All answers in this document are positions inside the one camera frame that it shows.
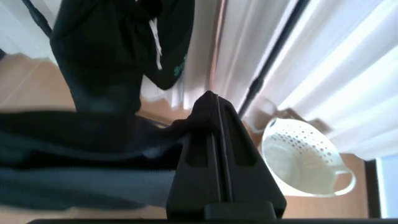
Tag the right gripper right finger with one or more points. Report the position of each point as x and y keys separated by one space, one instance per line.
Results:
x=252 y=183

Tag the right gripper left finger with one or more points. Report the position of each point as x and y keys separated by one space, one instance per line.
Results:
x=192 y=183

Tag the black garment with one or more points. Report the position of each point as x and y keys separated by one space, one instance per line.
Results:
x=93 y=149

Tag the black shorts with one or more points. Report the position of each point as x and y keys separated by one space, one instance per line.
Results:
x=109 y=46

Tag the white laundry basket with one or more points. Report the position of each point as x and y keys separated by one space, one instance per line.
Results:
x=298 y=161

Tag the black clothes rack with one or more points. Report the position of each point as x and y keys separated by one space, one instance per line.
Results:
x=273 y=53

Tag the pink clothes hanger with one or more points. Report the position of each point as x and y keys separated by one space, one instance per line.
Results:
x=217 y=40

